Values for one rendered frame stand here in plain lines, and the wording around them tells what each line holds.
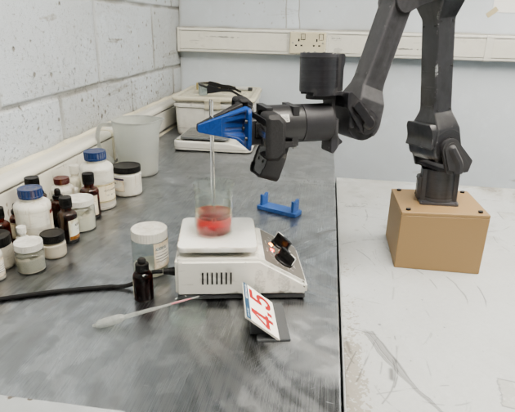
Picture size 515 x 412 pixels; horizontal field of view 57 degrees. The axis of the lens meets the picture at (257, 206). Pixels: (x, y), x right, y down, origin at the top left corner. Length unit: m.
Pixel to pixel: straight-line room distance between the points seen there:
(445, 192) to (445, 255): 0.11
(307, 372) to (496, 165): 1.79
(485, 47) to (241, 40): 0.96
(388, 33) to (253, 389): 0.53
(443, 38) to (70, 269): 0.71
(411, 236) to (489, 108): 1.42
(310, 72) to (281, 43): 1.35
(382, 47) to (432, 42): 0.10
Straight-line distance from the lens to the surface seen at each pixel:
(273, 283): 0.73
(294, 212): 1.06
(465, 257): 0.90
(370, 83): 0.77
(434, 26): 0.84
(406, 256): 0.88
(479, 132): 2.24
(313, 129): 0.72
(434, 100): 0.85
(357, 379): 0.62
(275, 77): 2.13
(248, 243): 0.72
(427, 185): 0.90
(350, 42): 2.06
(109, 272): 0.85
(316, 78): 0.71
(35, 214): 0.93
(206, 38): 2.12
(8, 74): 1.13
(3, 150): 1.10
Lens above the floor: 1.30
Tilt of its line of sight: 21 degrees down
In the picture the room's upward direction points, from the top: 1 degrees clockwise
